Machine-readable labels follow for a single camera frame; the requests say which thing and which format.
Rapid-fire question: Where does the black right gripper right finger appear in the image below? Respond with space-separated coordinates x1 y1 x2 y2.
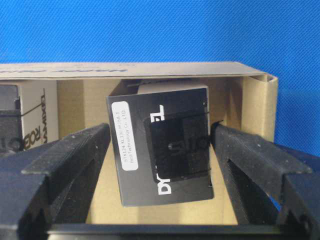
211 122 320 240

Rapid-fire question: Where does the black Dynamixel box with label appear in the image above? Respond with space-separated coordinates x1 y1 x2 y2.
106 86 214 207

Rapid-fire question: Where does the open brown cardboard box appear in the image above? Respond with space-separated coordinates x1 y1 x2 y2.
0 61 278 225

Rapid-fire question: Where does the white Robotis Dynamixel box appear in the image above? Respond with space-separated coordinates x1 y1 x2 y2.
0 79 59 157

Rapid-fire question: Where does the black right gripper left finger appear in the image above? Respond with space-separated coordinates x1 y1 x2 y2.
0 123 111 240

